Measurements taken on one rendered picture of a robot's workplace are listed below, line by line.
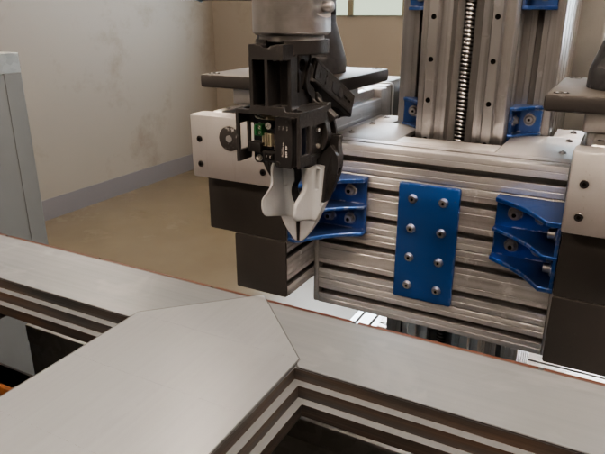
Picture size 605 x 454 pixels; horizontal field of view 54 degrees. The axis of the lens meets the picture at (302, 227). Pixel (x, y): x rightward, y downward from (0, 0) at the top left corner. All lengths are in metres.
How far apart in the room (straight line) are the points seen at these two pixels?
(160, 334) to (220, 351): 0.06
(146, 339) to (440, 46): 0.62
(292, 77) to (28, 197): 0.95
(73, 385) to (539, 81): 0.78
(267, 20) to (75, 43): 3.23
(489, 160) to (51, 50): 3.10
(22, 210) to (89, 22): 2.54
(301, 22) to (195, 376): 0.32
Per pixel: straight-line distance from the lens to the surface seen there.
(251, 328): 0.56
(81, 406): 0.49
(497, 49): 0.91
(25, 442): 0.47
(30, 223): 1.43
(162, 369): 0.51
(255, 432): 0.46
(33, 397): 0.51
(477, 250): 0.85
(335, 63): 0.92
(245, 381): 0.49
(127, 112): 4.05
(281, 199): 0.63
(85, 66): 3.81
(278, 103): 0.57
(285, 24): 0.56
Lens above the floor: 1.13
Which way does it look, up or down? 20 degrees down
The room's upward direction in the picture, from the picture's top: straight up
